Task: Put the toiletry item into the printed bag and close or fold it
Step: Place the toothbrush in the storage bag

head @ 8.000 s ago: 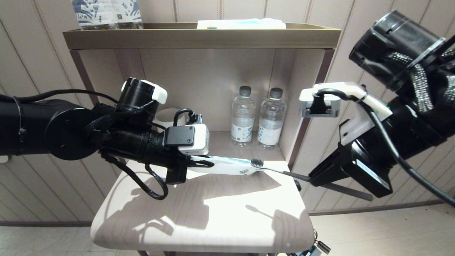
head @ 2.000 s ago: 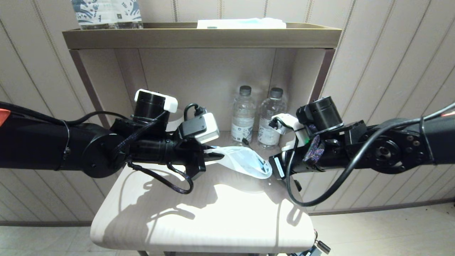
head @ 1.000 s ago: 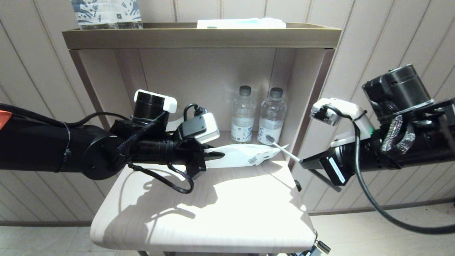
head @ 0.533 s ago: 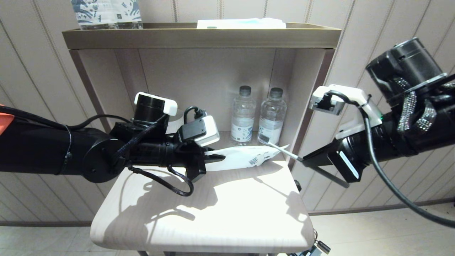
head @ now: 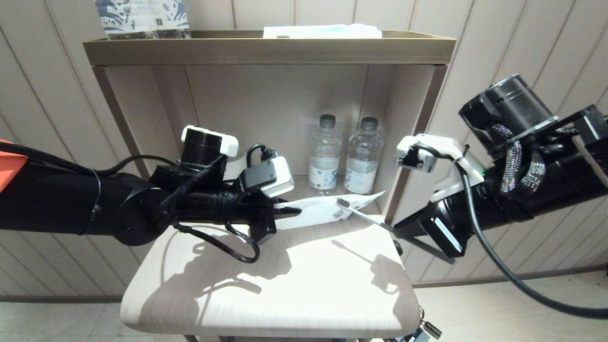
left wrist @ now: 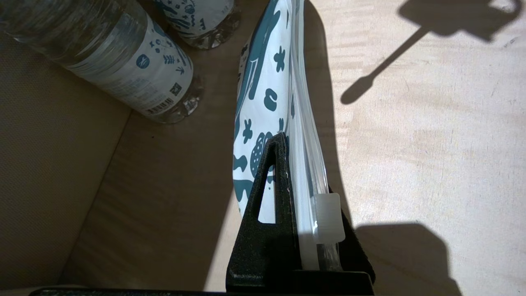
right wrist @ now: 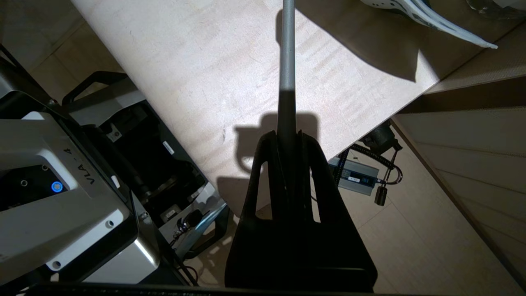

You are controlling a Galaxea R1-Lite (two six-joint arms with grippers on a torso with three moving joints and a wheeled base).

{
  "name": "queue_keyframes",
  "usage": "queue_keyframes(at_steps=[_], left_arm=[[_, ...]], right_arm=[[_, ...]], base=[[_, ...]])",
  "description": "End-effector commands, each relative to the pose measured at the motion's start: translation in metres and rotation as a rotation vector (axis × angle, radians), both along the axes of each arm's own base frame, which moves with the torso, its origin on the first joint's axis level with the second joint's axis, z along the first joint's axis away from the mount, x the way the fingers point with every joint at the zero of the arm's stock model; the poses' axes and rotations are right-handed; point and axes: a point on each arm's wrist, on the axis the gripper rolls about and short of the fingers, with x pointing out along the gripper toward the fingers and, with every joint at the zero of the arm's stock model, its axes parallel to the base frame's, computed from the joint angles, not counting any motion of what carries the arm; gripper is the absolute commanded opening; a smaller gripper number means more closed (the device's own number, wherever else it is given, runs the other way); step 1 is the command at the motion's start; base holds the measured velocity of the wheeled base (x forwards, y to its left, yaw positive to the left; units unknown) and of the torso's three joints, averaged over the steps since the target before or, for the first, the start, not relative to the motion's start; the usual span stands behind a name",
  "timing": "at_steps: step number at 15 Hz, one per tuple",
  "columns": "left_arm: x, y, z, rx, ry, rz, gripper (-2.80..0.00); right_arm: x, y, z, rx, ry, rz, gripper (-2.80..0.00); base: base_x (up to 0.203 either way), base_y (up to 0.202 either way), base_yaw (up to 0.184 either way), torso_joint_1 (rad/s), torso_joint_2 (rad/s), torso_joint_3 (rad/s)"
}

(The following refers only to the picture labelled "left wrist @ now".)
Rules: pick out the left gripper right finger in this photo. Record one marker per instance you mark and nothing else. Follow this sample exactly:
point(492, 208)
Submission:
point(355, 259)

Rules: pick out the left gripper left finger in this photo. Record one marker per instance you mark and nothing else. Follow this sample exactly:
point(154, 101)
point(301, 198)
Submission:
point(267, 246)

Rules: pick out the white floral zip pouch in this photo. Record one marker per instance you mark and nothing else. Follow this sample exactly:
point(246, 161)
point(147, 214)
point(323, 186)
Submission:
point(271, 82)

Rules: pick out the clear water bottle grey cap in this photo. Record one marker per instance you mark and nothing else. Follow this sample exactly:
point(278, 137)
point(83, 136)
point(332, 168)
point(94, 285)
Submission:
point(201, 20)
point(123, 61)

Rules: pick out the beige wooden shelf unit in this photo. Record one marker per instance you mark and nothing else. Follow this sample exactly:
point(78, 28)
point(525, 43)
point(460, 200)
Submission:
point(41, 185)

